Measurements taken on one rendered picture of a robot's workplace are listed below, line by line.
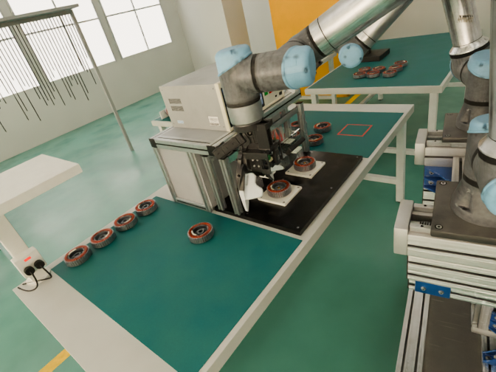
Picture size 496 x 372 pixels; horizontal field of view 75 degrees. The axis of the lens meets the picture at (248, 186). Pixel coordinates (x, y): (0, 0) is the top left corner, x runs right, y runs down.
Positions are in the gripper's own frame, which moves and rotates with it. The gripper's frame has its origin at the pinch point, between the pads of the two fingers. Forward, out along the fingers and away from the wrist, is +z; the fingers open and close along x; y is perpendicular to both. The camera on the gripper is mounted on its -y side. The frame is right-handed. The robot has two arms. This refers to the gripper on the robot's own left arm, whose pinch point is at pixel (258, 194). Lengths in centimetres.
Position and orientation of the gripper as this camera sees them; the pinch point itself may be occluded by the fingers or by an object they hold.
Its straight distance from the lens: 83.0
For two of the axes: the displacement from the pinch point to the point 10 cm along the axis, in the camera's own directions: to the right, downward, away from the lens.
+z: 2.2, 8.4, 5.0
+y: 8.5, 0.8, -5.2
